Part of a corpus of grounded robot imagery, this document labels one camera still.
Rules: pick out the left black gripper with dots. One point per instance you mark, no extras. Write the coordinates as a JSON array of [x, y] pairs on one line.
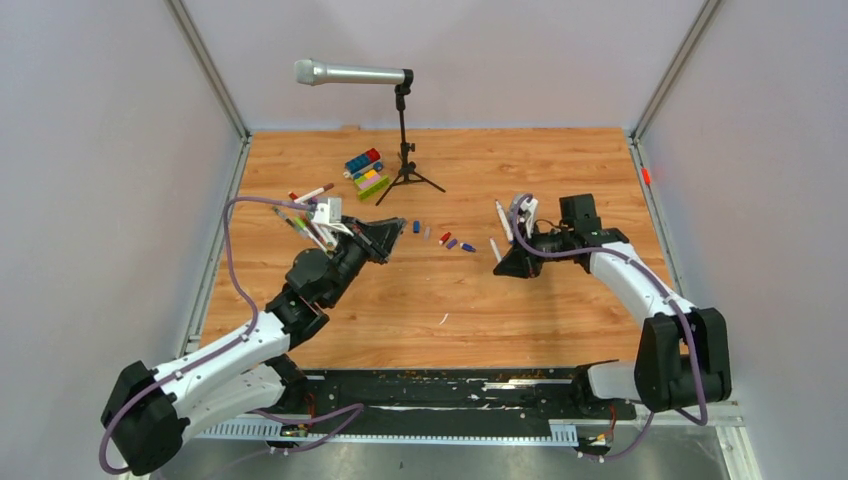
[[376, 239]]

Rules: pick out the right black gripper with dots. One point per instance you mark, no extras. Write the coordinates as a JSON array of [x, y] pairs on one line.
[[518, 264]]

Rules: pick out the white marker blue end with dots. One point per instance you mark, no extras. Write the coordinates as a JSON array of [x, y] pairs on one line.
[[503, 218]]

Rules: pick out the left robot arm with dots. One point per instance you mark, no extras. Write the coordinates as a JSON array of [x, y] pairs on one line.
[[153, 411]]

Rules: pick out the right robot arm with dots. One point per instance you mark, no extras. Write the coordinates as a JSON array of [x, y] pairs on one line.
[[682, 358]]

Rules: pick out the green yellow pink block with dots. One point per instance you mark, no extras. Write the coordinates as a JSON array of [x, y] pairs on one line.
[[369, 184]]

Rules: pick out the black tripod microphone stand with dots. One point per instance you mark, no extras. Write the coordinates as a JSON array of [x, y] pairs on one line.
[[407, 173]]

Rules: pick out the blue red toy train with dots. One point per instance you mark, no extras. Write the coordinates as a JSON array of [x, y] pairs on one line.
[[359, 165]]

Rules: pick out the silver microphone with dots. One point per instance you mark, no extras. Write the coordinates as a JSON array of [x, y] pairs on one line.
[[311, 72]]

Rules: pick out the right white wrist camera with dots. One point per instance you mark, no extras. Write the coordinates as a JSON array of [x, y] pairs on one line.
[[524, 209]]

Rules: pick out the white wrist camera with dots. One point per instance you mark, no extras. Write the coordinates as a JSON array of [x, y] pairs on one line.
[[524, 209], [328, 215]]

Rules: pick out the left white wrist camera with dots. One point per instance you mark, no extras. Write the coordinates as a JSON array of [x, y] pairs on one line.
[[328, 215]]

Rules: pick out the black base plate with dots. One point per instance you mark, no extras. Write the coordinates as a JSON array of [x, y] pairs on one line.
[[495, 403]]

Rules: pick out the aluminium frame rail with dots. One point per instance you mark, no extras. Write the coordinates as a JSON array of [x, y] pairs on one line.
[[282, 433]]

